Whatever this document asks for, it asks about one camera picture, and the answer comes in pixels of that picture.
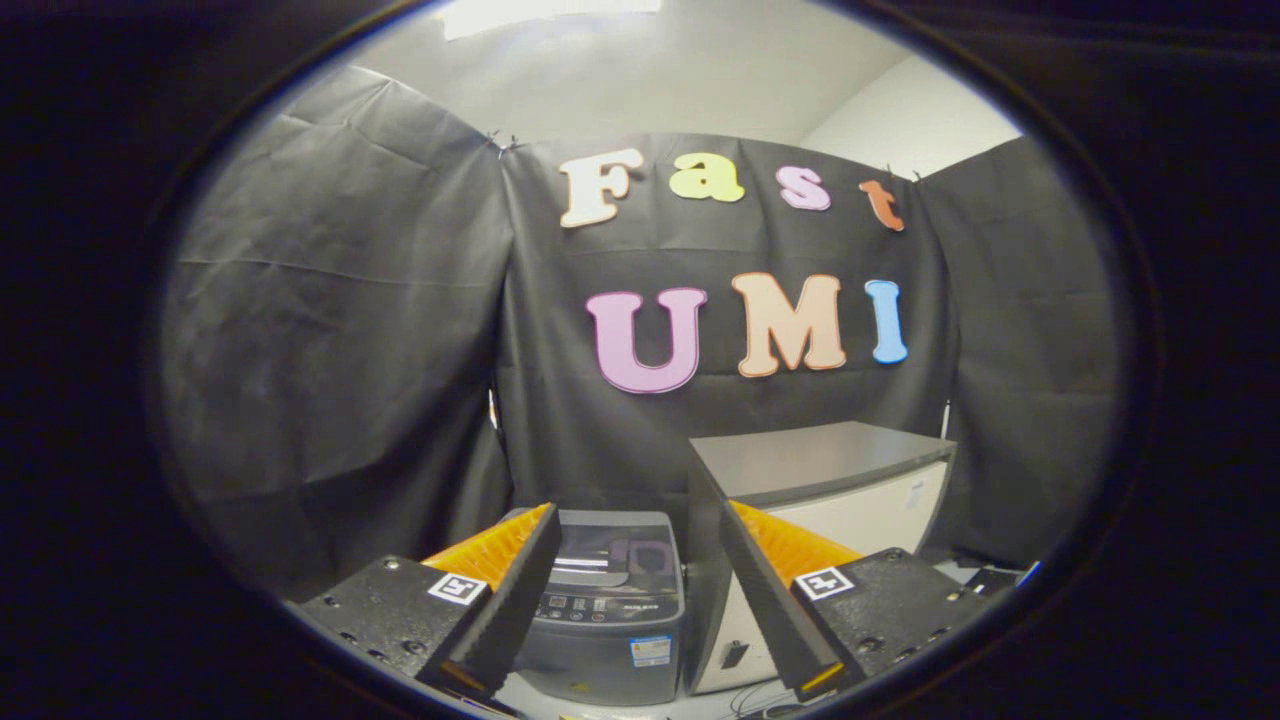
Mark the black backdrop cloth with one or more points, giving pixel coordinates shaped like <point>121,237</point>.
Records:
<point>330,330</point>

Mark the grey washing machine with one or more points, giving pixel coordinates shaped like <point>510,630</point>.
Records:
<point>600,650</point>

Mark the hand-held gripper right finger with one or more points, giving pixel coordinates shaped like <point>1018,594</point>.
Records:
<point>765,590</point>

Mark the beige cabinet with grey top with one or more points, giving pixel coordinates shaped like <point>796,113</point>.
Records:
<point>810,460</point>

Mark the black flat box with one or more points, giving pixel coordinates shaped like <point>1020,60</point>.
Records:
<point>990,582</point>

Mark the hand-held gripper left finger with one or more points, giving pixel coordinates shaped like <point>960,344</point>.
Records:
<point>520,595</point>

